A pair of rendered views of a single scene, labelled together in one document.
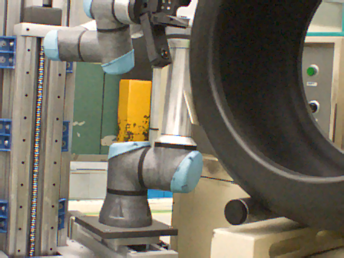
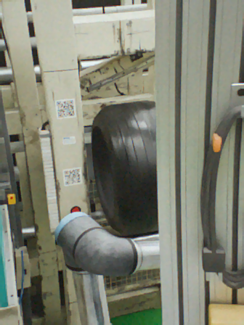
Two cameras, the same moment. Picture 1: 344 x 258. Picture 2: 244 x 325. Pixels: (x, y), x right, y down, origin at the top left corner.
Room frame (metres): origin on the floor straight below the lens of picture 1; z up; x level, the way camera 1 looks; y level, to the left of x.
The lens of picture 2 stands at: (2.81, 0.78, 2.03)
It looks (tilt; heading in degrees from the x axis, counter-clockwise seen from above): 22 degrees down; 215
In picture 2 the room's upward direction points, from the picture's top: 3 degrees counter-clockwise
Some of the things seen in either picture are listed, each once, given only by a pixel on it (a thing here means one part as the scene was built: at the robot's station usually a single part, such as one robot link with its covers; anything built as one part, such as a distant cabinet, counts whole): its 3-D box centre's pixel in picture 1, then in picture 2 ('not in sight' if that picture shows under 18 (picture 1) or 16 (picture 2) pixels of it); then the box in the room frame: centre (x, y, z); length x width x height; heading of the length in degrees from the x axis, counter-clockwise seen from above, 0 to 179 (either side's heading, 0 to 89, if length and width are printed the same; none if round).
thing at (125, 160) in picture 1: (130, 163); not in sight; (1.91, 0.12, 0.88); 0.13 x 0.12 x 0.14; 65
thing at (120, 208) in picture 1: (126, 204); not in sight; (1.92, 0.13, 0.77); 0.15 x 0.15 x 0.10
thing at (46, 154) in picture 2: not in sight; (51, 183); (1.48, -0.51, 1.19); 0.05 x 0.04 x 0.48; 49
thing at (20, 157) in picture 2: not in sight; (29, 214); (0.96, -1.22, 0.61); 0.33 x 0.06 x 0.86; 49
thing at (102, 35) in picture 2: not in sight; (129, 33); (0.90, -0.47, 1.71); 0.61 x 0.25 x 0.15; 139
